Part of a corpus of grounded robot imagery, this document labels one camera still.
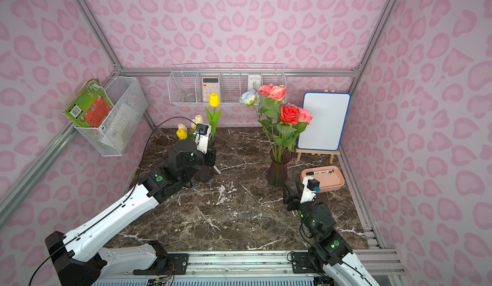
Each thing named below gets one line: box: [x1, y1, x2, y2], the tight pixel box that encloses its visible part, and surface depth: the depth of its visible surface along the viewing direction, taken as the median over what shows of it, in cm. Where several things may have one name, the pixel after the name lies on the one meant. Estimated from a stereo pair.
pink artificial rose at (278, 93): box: [267, 84, 287, 104], surface depth 73 cm
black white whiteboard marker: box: [306, 169, 334, 176], surface depth 100 cm
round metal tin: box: [183, 92, 197, 103], surface depth 94 cm
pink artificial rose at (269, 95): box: [258, 83, 279, 133], surface depth 77 cm
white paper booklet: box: [100, 103, 140, 152], surface depth 86 cm
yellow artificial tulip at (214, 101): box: [205, 92, 222, 140], surface depth 62 cm
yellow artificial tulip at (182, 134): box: [176, 128, 188, 140], surface depth 77 cm
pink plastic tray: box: [300, 165, 346, 192], surface depth 100 cm
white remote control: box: [247, 74, 262, 92], surface depth 94 cm
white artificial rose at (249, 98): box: [238, 89, 275, 152], surface depth 78 cm
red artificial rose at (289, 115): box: [274, 105, 301, 154], surface depth 75 cm
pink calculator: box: [201, 76, 220, 102], surface depth 95 cm
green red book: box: [62, 78, 115, 128], surface depth 73 cm
